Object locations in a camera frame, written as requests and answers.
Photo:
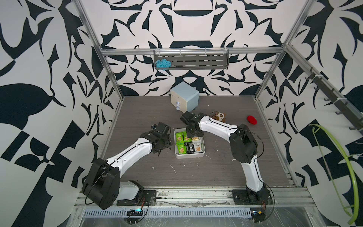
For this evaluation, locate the grey hook rail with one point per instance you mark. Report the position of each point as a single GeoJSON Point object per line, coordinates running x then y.
{"type": "Point", "coordinates": [335, 97]}

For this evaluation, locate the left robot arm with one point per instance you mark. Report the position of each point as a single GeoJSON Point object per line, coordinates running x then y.
{"type": "Point", "coordinates": [103, 184]}

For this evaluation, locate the light blue drawer cabinet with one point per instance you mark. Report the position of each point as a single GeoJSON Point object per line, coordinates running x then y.
{"type": "Point", "coordinates": [186, 95]}

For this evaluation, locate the teal crocheted cloth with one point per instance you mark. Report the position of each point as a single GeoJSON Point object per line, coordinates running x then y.
{"type": "Point", "coordinates": [163, 64]}

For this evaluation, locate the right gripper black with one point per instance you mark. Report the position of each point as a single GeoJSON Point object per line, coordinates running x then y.
{"type": "Point", "coordinates": [197, 134]}

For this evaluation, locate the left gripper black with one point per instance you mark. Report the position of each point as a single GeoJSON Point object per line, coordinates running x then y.
{"type": "Point", "coordinates": [167, 141]}

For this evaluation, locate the brown white plush toy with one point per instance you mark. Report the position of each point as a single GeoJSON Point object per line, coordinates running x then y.
{"type": "Point", "coordinates": [218, 116]}

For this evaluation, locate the white storage box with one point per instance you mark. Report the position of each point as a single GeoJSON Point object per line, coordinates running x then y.
{"type": "Point", "coordinates": [187, 156]}

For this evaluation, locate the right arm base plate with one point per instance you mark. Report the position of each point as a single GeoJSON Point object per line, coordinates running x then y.
{"type": "Point", "coordinates": [248, 197]}

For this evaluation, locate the green cookie packet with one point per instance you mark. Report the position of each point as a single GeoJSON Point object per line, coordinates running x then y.
{"type": "Point", "coordinates": [179, 137]}
{"type": "Point", "coordinates": [181, 149]}
{"type": "Point", "coordinates": [185, 137]}

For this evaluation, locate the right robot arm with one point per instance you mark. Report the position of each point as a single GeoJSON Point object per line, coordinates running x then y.
{"type": "Point", "coordinates": [243, 147]}

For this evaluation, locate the grey wall shelf rack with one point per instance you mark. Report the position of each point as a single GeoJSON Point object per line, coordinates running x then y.
{"type": "Point", "coordinates": [204, 59]}

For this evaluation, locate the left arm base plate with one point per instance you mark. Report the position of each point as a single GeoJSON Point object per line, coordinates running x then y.
{"type": "Point", "coordinates": [146, 197]}

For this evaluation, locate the black cookie packet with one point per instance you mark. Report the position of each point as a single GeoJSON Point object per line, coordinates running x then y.
{"type": "Point", "coordinates": [189, 147]}

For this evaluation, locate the white cookie packet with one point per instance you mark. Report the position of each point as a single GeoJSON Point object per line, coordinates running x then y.
{"type": "Point", "coordinates": [197, 147]}

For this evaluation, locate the red oval object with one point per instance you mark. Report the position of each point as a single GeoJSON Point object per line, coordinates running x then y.
{"type": "Point", "coordinates": [252, 120]}

